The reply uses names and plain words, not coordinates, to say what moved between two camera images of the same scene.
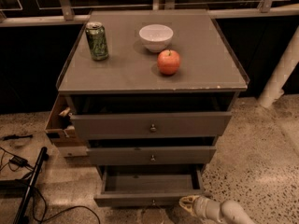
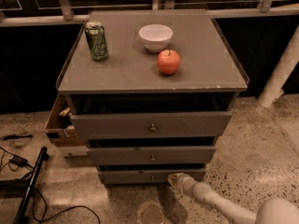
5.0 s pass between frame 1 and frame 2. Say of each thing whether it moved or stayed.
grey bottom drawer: moved
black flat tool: stayed
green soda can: stayed
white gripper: moved
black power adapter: stayed
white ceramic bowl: stayed
